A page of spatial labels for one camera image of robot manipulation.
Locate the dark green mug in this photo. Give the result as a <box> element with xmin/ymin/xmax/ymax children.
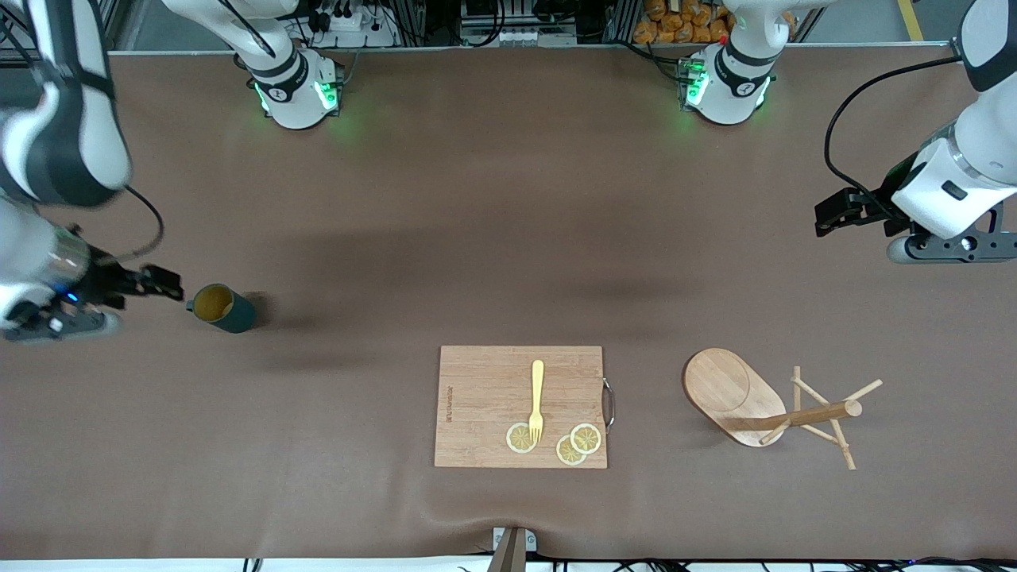
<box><xmin>185</xmin><ymin>283</ymin><xmax>258</xmax><ymax>334</ymax></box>

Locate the wooden mug tree rack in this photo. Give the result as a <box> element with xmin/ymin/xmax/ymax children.
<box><xmin>681</xmin><ymin>347</ymin><xmax>885</xmax><ymax>472</ymax></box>

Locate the orange snack packet pile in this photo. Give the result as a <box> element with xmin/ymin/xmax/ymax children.
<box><xmin>632</xmin><ymin>0</ymin><xmax>797</xmax><ymax>45</ymax></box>

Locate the white power strip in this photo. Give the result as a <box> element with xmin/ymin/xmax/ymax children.
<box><xmin>305</xmin><ymin>6</ymin><xmax>400</xmax><ymax>48</ymax></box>

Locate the wooden cutting board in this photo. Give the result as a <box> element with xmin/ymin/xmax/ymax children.
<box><xmin>433</xmin><ymin>345</ymin><xmax>617</xmax><ymax>470</ymax></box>

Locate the yellow plastic fork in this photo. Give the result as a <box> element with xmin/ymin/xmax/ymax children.
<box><xmin>528</xmin><ymin>359</ymin><xmax>547</xmax><ymax>445</ymax></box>

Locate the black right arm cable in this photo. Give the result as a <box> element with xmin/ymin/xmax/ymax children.
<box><xmin>122</xmin><ymin>184</ymin><xmax>166</xmax><ymax>265</ymax></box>

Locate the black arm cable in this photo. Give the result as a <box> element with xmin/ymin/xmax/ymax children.
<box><xmin>122</xmin><ymin>184</ymin><xmax>166</xmax><ymax>265</ymax></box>
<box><xmin>823</xmin><ymin>54</ymin><xmax>964</xmax><ymax>201</ymax></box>

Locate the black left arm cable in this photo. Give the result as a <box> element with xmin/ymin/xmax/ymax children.
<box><xmin>823</xmin><ymin>54</ymin><xmax>964</xmax><ymax>201</ymax></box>

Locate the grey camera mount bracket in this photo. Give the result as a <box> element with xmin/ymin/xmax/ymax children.
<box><xmin>485</xmin><ymin>525</ymin><xmax>539</xmax><ymax>572</ymax></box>

